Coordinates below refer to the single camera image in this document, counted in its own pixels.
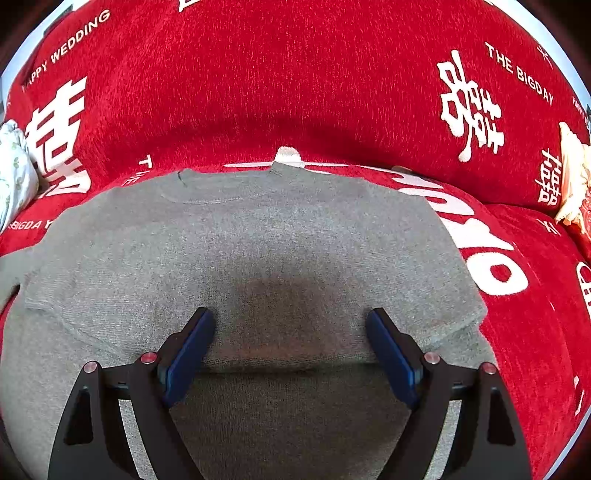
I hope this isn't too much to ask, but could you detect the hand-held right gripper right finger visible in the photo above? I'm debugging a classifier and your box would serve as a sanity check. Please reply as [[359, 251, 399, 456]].
[[365, 307, 534, 480]]

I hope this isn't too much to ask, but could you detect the white floral cloth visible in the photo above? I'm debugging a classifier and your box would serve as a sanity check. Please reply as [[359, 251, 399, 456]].
[[0, 119, 40, 232]]

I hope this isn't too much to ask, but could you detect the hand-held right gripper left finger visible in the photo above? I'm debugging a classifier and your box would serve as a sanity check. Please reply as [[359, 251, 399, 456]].
[[47, 307, 217, 480]]

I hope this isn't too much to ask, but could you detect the grey knit sweater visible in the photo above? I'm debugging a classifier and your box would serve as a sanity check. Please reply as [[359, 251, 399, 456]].
[[0, 166, 498, 480]]

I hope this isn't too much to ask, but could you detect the cream ruffled cloth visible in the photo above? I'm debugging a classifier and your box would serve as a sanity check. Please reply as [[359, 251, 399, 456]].
[[553, 122, 591, 228]]

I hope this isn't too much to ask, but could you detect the red printed sofa cover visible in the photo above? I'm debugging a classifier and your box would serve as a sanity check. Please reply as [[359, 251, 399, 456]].
[[0, 0, 591, 480]]

